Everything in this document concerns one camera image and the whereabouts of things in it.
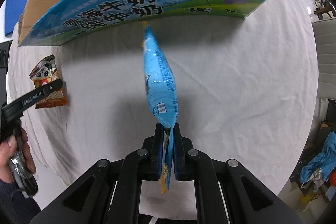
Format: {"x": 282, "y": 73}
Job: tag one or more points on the person left hand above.
{"x": 7, "y": 150}

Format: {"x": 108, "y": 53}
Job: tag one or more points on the blue foam mat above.
{"x": 13, "y": 10}

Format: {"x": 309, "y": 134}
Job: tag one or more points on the white tablecloth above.
{"x": 246, "y": 90}

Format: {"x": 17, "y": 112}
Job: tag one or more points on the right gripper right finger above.
{"x": 225, "y": 191}

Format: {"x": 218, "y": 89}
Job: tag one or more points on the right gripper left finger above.
{"x": 108, "y": 192}

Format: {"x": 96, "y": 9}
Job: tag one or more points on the orange panda snack bag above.
{"x": 44, "y": 73}

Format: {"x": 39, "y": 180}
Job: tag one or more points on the dark wooden stool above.
{"x": 324, "y": 7}

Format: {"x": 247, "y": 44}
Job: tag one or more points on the blue plastic bag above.
{"x": 321, "y": 166}

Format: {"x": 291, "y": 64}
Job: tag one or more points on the light blue snack bag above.
{"x": 162, "y": 99}

